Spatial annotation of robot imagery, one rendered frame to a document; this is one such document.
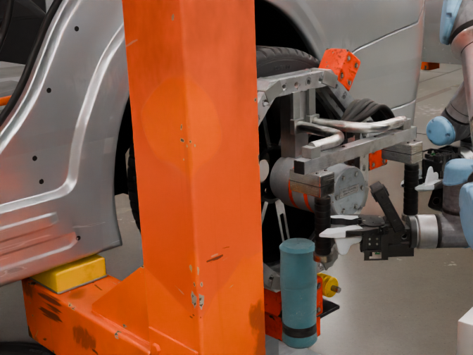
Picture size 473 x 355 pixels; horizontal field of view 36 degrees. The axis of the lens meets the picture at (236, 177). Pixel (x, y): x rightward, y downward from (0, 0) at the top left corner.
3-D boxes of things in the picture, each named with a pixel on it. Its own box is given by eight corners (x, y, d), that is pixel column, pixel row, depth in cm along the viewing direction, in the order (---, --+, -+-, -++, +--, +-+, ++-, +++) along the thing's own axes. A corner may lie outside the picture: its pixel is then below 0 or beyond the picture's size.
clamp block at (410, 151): (392, 154, 188) (393, 134, 187) (422, 160, 182) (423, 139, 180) (380, 158, 185) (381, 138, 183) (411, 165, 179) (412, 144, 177)
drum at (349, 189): (303, 196, 197) (303, 145, 193) (367, 213, 182) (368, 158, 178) (267, 209, 188) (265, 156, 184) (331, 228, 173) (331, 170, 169)
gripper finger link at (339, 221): (316, 241, 166) (357, 245, 163) (316, 217, 165) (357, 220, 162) (319, 237, 169) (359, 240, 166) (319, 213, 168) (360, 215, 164)
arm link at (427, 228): (438, 220, 156) (430, 208, 164) (417, 221, 156) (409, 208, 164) (437, 253, 158) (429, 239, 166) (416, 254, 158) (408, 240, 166)
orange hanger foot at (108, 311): (84, 314, 193) (70, 189, 183) (217, 391, 156) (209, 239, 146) (27, 337, 182) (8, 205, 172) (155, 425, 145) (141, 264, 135)
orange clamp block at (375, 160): (347, 166, 210) (366, 160, 216) (369, 171, 204) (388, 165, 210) (347, 143, 208) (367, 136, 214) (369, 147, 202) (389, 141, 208)
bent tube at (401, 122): (348, 119, 195) (349, 79, 192) (411, 128, 181) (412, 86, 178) (305, 131, 183) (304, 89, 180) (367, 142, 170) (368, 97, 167)
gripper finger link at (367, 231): (348, 239, 155) (386, 234, 157) (348, 233, 154) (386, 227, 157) (339, 232, 159) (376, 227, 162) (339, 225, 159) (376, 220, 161)
